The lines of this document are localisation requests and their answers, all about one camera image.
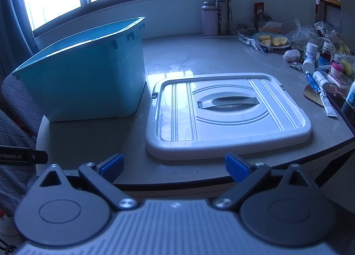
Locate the clear plastic wrapped packet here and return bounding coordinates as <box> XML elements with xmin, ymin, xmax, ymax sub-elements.
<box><xmin>238</xmin><ymin>31</ymin><xmax>267</xmax><ymax>53</ymax></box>

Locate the gold foil card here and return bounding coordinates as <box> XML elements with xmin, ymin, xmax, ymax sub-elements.
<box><xmin>303</xmin><ymin>85</ymin><xmax>324</xmax><ymax>106</ymax></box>

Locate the pink case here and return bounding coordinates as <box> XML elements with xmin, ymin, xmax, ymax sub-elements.
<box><xmin>327</xmin><ymin>74</ymin><xmax>350</xmax><ymax>90</ymax></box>

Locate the white blue label bottle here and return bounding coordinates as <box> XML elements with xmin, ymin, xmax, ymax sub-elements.
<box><xmin>304</xmin><ymin>42</ymin><xmax>318</xmax><ymax>63</ymax></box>

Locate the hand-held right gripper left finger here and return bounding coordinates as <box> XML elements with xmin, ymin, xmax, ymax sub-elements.
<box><xmin>39</xmin><ymin>153</ymin><xmax>138</xmax><ymax>213</ymax></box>

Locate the pink cap jar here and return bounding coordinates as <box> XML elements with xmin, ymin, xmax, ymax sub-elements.
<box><xmin>330</xmin><ymin>61</ymin><xmax>343</xmax><ymax>77</ymax></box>

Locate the clear plastic bag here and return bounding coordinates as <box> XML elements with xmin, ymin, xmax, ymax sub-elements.
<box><xmin>285</xmin><ymin>18</ymin><xmax>320</xmax><ymax>48</ymax></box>

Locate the steel thermos flask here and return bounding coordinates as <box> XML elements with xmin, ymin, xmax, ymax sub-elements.
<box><xmin>215</xmin><ymin>0</ymin><xmax>231</xmax><ymax>36</ymax></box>

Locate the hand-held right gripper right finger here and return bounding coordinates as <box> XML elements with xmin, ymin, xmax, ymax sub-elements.
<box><xmin>213</xmin><ymin>152</ymin><xmax>317</xmax><ymax>213</ymax></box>

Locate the dark curtain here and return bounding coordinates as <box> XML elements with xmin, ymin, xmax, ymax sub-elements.
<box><xmin>0</xmin><ymin>0</ymin><xmax>39</xmax><ymax>78</ymax></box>

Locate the pink water bottle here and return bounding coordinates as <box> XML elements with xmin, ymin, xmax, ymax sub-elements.
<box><xmin>201</xmin><ymin>1</ymin><xmax>219</xmax><ymax>37</ymax></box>

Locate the patterned plate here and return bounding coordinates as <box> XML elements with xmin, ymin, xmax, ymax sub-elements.
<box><xmin>251</xmin><ymin>32</ymin><xmax>292</xmax><ymax>49</ymax></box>

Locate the blue white ointment tube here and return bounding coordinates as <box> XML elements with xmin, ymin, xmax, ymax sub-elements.
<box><xmin>305</xmin><ymin>73</ymin><xmax>338</xmax><ymax>118</ymax></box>

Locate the grey desktop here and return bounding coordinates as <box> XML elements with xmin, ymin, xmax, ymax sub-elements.
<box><xmin>35</xmin><ymin>31</ymin><xmax>355</xmax><ymax>187</ymax></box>

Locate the white plastic bin lid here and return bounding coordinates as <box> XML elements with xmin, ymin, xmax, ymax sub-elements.
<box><xmin>145</xmin><ymin>72</ymin><xmax>313</xmax><ymax>161</ymax></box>

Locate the teal plastic storage bin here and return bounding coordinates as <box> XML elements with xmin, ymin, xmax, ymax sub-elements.
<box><xmin>11</xmin><ymin>16</ymin><xmax>146</xmax><ymax>123</ymax></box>

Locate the grey patterned chair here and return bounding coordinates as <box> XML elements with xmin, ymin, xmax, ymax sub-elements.
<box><xmin>0</xmin><ymin>73</ymin><xmax>46</xmax><ymax>218</ymax></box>

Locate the white squat bottle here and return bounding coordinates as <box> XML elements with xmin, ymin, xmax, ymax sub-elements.
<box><xmin>282</xmin><ymin>50</ymin><xmax>302</xmax><ymax>61</ymax></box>

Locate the white pill bottle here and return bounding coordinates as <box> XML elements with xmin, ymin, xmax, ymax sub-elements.
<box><xmin>302</xmin><ymin>58</ymin><xmax>316</xmax><ymax>74</ymax></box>

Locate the orange box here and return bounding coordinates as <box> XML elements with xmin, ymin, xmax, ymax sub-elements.
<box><xmin>262</xmin><ymin>21</ymin><xmax>284</xmax><ymax>34</ymax></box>

